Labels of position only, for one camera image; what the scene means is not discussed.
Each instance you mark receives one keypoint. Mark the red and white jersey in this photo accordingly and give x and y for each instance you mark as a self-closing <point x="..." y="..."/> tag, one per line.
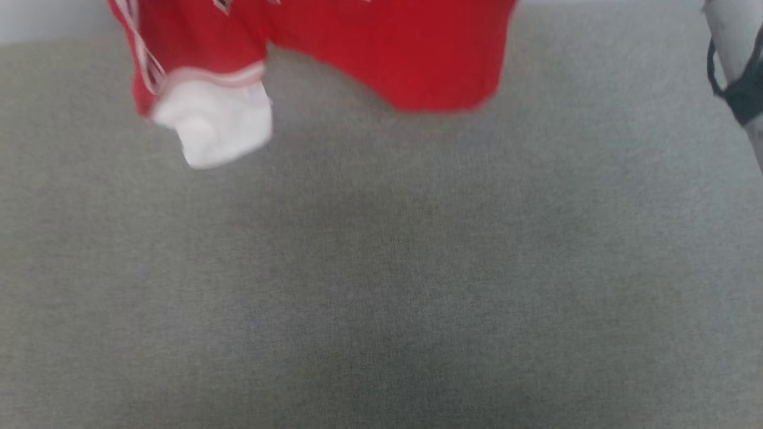
<point x="387" y="47"/>

